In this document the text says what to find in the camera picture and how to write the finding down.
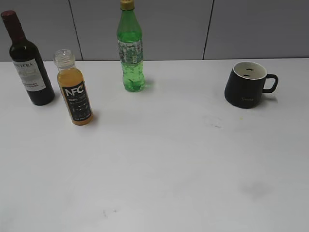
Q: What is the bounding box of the NFC orange juice bottle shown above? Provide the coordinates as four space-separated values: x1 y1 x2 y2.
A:
54 49 93 126

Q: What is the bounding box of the black mug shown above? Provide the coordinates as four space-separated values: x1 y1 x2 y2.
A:
224 61 279 109

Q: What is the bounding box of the green soda bottle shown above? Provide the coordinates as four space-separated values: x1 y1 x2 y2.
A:
117 0 145 92

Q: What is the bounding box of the red wine bottle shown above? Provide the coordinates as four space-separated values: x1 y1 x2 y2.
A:
1 10 55 106

